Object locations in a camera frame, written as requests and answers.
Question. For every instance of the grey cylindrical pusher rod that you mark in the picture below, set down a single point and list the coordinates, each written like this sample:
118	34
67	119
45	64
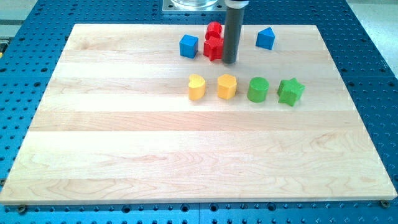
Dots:
232	29

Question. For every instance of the red star block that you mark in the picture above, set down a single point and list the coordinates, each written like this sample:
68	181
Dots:
213	48

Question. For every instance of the blue cube block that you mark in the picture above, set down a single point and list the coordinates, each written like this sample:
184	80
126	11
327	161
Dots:
188	46

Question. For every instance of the green star block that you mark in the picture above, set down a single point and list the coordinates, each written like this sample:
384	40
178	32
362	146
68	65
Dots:
290	91

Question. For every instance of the red cylinder block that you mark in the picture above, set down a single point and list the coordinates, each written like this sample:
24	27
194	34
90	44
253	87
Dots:
213	29

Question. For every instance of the blue pentagon house block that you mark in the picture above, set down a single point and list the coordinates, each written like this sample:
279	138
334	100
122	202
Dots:
265	39

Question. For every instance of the yellow hexagon block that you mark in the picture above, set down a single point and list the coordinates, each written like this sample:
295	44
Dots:
226	86

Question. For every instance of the green cylinder block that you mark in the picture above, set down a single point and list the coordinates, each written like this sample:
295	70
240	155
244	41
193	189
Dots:
258	88

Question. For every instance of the yellow crescent block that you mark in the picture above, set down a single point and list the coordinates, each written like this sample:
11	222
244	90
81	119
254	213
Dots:
196	87

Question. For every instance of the wooden board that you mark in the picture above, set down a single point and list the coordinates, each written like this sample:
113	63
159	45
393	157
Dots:
116	125

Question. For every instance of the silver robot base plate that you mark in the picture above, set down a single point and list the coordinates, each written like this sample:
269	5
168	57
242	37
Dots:
193	5

